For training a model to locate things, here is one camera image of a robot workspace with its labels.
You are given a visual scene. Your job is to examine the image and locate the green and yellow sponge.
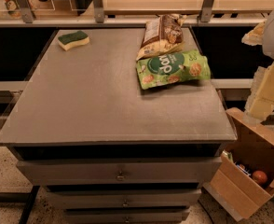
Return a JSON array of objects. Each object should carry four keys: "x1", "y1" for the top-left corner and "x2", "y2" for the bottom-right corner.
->
[{"x1": 58, "y1": 31, "x2": 89, "y2": 51}]

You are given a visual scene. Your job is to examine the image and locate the bottom cabinet drawer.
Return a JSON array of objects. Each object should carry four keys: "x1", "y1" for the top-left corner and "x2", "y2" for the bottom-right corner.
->
[{"x1": 65, "y1": 208, "x2": 189, "y2": 224}]

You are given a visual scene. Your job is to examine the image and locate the wooden shelf with metal brackets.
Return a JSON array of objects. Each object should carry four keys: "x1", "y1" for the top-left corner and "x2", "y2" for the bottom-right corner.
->
[{"x1": 0, "y1": 0, "x2": 274, "y2": 27}]

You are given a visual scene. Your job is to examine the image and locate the cardboard box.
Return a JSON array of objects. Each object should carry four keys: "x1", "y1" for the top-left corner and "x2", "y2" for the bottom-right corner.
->
[{"x1": 204, "y1": 108, "x2": 274, "y2": 221}]

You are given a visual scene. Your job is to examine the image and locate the green rice chip bag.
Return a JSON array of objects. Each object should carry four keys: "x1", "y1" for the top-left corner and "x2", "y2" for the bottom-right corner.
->
[{"x1": 136, "y1": 49, "x2": 211, "y2": 90}]

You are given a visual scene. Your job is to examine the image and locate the cabinet drawer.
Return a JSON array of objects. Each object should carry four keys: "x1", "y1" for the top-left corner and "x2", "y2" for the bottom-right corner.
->
[
  {"x1": 65, "y1": 208, "x2": 189, "y2": 224},
  {"x1": 48, "y1": 189, "x2": 201, "y2": 209},
  {"x1": 17, "y1": 157, "x2": 221, "y2": 186}
]

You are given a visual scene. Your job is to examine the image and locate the top cabinet drawer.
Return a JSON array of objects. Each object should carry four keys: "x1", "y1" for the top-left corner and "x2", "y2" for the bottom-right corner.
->
[{"x1": 17, "y1": 157, "x2": 221, "y2": 186}]

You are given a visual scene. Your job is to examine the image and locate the brown and cream snack bag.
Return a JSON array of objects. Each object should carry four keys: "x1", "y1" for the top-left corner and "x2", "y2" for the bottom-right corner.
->
[{"x1": 136, "y1": 14, "x2": 186, "y2": 60}]

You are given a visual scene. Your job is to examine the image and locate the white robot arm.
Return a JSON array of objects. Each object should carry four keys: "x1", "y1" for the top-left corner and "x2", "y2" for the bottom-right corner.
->
[{"x1": 241, "y1": 10, "x2": 274, "y2": 121}]

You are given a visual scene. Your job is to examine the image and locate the grey drawer cabinet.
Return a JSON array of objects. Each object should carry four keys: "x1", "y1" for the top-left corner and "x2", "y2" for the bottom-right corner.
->
[{"x1": 0, "y1": 29, "x2": 235, "y2": 214}]

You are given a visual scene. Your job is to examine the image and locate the red apple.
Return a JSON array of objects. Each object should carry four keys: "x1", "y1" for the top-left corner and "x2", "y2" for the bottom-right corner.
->
[{"x1": 252, "y1": 170, "x2": 267, "y2": 186}]

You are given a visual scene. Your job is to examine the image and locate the middle cabinet drawer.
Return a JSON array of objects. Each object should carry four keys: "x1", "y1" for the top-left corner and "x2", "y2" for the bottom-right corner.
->
[{"x1": 48, "y1": 189, "x2": 201, "y2": 209}]

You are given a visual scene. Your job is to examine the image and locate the blue packet in box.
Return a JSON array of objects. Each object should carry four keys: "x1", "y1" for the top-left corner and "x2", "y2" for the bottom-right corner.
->
[{"x1": 235, "y1": 162, "x2": 252, "y2": 176}]

